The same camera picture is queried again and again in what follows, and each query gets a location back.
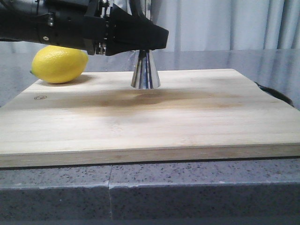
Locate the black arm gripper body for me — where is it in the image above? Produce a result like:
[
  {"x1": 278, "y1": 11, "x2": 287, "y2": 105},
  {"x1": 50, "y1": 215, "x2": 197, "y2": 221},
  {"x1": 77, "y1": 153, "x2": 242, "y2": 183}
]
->
[{"x1": 35, "y1": 0, "x2": 110, "y2": 55}]

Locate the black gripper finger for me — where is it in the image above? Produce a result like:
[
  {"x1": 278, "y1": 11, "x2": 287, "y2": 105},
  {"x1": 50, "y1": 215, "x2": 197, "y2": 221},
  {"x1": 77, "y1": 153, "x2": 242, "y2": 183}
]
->
[
  {"x1": 105, "y1": 4, "x2": 169, "y2": 56},
  {"x1": 130, "y1": 0, "x2": 146, "y2": 19}
]

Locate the silver steel jigger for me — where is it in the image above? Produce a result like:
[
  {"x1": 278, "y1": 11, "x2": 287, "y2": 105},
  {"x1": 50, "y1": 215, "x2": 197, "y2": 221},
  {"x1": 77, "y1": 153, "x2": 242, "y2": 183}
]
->
[{"x1": 130, "y1": 0, "x2": 161, "y2": 90}]

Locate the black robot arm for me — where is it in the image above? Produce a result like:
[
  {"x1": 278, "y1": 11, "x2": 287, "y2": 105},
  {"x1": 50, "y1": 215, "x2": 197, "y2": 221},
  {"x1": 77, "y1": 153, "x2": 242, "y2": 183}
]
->
[{"x1": 0, "y1": 0, "x2": 168, "y2": 56}]

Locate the yellow lemon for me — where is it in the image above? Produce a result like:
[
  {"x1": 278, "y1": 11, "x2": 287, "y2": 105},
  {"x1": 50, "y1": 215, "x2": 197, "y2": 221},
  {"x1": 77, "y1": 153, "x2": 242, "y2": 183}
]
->
[{"x1": 30, "y1": 45, "x2": 88, "y2": 84}]

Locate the wooden cutting board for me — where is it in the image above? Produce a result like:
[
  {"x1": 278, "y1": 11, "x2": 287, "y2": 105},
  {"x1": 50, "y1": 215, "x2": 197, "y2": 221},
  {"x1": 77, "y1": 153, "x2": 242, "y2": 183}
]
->
[{"x1": 0, "y1": 69, "x2": 300, "y2": 167}]

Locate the black cutting board handle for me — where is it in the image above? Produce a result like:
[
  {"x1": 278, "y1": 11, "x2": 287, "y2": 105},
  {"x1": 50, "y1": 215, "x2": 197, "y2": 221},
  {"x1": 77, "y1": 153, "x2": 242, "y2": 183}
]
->
[{"x1": 255, "y1": 82, "x2": 294, "y2": 107}]

